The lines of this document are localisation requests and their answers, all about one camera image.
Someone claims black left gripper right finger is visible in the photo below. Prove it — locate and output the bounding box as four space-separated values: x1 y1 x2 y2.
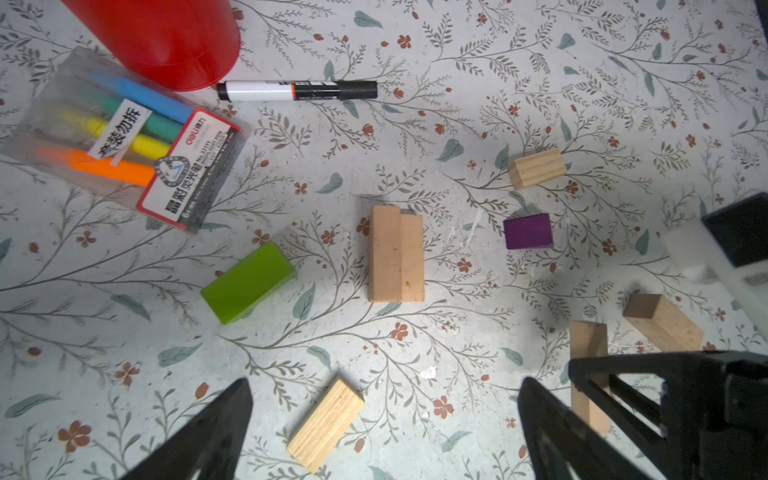
517 377 647 479

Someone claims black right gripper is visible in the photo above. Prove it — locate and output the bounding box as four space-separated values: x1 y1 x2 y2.
569 192 767 479

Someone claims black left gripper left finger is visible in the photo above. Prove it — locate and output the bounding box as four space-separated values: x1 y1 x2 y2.
125 378 253 479

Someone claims green block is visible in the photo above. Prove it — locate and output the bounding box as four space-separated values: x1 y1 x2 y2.
201 242 296 325

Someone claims small wood block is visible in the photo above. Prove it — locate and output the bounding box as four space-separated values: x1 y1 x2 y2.
508 148 567 190

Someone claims purple cube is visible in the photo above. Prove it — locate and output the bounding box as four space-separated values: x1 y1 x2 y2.
503 213 553 250

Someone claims black white marker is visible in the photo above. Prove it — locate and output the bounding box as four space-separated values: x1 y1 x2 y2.
216 80 378 102

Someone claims red pen cup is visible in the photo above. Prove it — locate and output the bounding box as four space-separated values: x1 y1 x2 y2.
65 0 241 91

